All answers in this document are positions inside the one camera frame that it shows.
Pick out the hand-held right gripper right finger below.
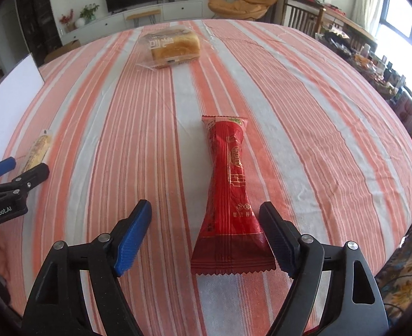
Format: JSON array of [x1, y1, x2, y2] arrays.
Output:
[[259, 201, 390, 336]]

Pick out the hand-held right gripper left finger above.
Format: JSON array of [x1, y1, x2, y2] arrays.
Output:
[[22, 199, 152, 336]]

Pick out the beige cake packet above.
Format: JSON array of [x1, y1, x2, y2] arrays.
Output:
[[23, 129, 53, 174]]

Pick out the red snack packet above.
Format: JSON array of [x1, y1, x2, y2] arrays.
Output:
[[191, 115, 276, 276]]

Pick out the white board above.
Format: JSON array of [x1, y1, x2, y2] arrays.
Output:
[[0, 53, 45, 113]]

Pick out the orange striped tablecloth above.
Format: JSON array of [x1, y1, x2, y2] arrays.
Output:
[[0, 19, 412, 336]]

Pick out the brown cardboard box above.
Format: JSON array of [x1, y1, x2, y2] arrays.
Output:
[[44, 39, 81, 62]]

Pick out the floral patterned fabric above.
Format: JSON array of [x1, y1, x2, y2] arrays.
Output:
[[376, 213, 412, 326]]

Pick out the dark cabinet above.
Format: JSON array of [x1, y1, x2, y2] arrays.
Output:
[[15, 0, 61, 67]]

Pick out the red flowers in vase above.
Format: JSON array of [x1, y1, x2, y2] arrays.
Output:
[[59, 9, 74, 32]]

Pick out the leafy plant in white vase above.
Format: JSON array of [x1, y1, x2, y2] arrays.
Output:
[[75, 3, 100, 28]]

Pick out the bread loaf in clear bag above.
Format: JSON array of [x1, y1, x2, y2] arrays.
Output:
[[136, 30, 201, 71]]

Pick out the clutter of small items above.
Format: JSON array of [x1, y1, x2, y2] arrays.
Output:
[[318, 30, 412, 151]]

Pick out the wooden bench with metal legs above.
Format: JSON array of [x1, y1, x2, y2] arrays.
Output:
[[126, 9, 159, 27]]

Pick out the white television cabinet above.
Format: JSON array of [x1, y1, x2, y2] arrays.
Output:
[[60, 0, 203, 44]]

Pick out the wooden dining table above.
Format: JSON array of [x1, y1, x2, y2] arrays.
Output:
[[318, 5, 378, 51]]

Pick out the dark wooden chair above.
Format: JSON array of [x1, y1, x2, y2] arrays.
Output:
[[283, 0, 324, 37]]

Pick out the orange lounge chair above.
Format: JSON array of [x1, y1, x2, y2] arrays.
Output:
[[208, 0, 278, 22]]

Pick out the sheer window curtain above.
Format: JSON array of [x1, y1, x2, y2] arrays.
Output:
[[351, 0, 385, 29]]

